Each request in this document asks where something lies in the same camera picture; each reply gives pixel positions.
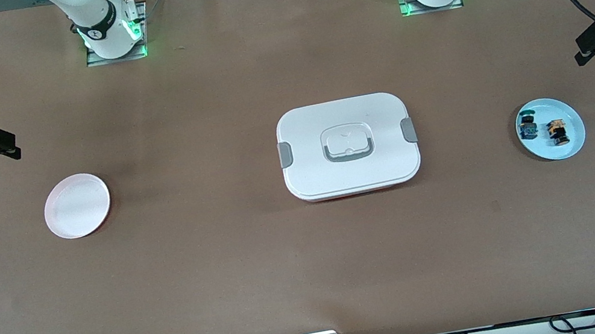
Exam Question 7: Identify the orange and black switch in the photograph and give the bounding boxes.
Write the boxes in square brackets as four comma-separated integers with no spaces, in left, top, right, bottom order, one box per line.
[545,117,571,149]

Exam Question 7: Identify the white lunch box grey clips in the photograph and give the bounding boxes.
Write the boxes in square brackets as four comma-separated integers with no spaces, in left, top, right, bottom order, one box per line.
[271,87,426,207]

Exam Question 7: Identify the white plate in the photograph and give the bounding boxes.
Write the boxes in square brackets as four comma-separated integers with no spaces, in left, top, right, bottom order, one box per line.
[38,168,117,244]

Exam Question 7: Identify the light blue round plate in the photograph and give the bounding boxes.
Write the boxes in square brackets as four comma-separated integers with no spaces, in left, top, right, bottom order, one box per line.
[511,92,590,167]

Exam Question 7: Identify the blue and black switch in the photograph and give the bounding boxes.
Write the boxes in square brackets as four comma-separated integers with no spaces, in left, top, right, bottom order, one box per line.
[515,112,542,143]

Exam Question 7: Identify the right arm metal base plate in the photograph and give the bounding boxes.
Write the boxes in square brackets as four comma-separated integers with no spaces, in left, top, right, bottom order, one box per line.
[78,1,155,68]

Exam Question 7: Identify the black coiled cable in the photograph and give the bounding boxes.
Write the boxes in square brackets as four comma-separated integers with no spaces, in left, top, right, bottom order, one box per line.
[547,309,595,334]

